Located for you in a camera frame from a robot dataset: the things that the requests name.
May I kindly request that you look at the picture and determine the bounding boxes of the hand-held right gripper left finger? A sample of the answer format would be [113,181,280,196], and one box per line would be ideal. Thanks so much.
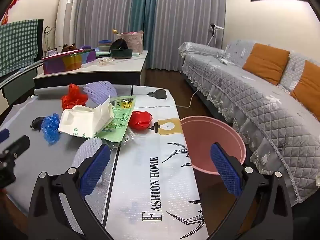
[27,144,112,240]

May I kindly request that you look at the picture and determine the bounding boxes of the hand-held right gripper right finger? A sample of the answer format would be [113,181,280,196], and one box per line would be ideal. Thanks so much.
[210,142,294,240]

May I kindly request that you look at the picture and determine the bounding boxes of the pale purple foam net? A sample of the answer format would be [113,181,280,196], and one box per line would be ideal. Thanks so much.
[72,139,103,188]

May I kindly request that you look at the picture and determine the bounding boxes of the black plastic bag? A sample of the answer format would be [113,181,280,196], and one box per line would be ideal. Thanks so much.
[31,117,47,132]

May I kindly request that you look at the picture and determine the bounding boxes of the blue plastic bag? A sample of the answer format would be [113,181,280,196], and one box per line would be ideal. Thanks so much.
[41,113,60,145]

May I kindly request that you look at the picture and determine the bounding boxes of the pink plastic bin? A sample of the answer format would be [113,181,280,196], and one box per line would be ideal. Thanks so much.
[179,116,247,174]

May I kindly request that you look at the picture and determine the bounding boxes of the clear plastic wrap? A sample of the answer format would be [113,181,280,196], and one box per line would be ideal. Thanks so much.
[110,127,140,150]

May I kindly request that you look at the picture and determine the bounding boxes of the white paper bag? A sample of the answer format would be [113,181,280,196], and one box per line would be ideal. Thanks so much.
[58,97,114,139]

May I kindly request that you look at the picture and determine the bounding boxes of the green plastic package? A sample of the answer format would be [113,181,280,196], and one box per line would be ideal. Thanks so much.
[96,95,137,149]

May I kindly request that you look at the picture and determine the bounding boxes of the red plastic bag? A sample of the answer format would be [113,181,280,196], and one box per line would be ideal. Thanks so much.
[129,110,153,130]
[61,84,88,110]

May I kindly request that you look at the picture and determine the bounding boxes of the printed table cloth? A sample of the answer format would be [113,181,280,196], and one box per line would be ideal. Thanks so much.
[0,85,210,240]

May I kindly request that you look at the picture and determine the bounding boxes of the dark television cabinet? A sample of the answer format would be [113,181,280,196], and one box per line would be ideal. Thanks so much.
[0,62,43,107]

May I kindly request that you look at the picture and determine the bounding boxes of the grey quilted sofa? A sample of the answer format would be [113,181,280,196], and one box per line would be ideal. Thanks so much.
[179,40,320,203]

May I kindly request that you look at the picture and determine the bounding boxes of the green checked cloth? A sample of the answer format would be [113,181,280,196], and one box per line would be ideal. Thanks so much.
[0,20,38,77]

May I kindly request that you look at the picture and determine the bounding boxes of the colourful box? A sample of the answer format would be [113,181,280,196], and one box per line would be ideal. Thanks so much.
[42,49,97,75]

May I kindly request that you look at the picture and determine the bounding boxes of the black television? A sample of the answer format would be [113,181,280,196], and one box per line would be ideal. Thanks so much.
[0,19,44,77]

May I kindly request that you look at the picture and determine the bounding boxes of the white top side desk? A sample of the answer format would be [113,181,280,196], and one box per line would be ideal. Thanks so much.
[34,50,149,89]

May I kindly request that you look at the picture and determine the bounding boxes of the bamboo plant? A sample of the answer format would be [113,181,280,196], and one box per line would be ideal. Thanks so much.
[42,26,54,52]

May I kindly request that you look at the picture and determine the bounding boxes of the clear packet of small rings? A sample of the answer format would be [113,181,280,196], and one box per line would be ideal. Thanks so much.
[96,57,117,67]

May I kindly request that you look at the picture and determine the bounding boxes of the orange cushion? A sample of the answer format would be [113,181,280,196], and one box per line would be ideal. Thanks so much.
[242,43,290,85]
[290,60,320,122]

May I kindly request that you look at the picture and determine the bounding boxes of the dark green box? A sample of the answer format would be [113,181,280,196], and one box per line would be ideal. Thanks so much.
[110,48,133,59]

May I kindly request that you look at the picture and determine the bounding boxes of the stack of coloured bowls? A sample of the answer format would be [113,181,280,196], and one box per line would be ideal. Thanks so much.
[98,39,113,53]

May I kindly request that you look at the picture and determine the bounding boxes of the black oval lid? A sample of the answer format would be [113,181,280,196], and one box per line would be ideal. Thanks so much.
[109,38,128,50]

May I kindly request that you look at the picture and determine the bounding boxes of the pink lace basket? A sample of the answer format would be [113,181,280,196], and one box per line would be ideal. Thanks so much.
[116,30,144,54]

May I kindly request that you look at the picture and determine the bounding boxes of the white standing air conditioner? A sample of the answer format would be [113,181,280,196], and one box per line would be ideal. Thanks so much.
[55,0,79,53]

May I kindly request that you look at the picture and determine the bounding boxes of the grey curtain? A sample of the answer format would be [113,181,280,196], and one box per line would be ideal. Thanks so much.
[150,0,227,72]
[75,0,137,49]

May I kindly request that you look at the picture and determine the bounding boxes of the teal curtain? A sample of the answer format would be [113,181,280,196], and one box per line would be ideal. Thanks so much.
[131,0,155,69]

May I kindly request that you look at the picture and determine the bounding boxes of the white cable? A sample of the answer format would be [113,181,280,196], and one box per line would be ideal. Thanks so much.
[175,47,225,108]

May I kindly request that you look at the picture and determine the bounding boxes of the red wall decoration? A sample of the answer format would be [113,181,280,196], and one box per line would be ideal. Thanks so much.
[0,0,29,25]

